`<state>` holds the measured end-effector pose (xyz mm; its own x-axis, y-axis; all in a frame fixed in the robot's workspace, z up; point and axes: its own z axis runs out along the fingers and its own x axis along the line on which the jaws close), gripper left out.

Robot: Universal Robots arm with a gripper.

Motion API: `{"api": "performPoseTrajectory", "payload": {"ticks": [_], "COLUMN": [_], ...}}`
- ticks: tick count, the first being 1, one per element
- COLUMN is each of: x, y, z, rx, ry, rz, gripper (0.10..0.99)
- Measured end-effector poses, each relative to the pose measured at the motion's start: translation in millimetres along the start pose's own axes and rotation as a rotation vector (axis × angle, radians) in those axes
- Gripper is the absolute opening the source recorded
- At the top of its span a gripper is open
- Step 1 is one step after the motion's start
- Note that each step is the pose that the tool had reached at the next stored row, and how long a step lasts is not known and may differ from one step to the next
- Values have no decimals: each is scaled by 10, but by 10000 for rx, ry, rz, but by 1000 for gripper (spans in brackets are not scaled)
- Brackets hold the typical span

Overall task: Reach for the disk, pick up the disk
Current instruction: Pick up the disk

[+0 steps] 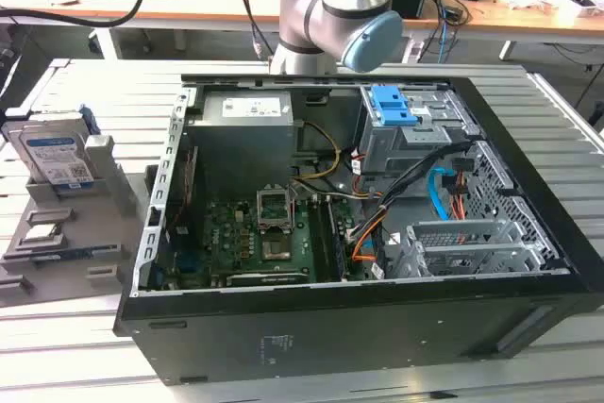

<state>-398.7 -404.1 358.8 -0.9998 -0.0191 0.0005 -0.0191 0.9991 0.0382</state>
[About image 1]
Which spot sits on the grey metal drive cage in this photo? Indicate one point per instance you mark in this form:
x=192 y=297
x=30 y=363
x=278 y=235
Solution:
x=401 y=148

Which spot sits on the silver CPU chip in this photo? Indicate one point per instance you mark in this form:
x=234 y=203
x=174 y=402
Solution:
x=40 y=234

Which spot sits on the CPU socket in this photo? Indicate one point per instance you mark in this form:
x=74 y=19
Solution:
x=276 y=249

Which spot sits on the silver disk bay bracket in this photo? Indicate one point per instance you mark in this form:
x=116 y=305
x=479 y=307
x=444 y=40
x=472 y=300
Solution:
x=453 y=233
x=472 y=261

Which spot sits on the blue plastic bay latch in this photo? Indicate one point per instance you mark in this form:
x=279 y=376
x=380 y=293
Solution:
x=389 y=108

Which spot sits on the smartphone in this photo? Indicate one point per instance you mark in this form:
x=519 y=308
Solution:
x=584 y=1

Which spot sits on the grey parts rack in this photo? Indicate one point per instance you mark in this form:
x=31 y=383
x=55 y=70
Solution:
x=94 y=233

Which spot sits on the blue RAM stick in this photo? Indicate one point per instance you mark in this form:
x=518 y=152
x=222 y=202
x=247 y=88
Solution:
x=66 y=252

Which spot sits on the black RAM slot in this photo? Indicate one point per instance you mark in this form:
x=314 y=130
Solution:
x=324 y=242
x=340 y=247

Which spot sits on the green motherboard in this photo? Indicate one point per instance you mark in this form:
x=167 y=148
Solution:
x=226 y=233

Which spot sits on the hard disk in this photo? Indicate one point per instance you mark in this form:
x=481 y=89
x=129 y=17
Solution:
x=49 y=153

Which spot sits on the black open PC case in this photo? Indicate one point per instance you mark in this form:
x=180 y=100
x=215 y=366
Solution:
x=330 y=327

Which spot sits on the grey power supply unit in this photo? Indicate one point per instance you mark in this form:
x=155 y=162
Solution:
x=245 y=139

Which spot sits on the black graphics card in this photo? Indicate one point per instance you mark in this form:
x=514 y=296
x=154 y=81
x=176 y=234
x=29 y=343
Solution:
x=266 y=279

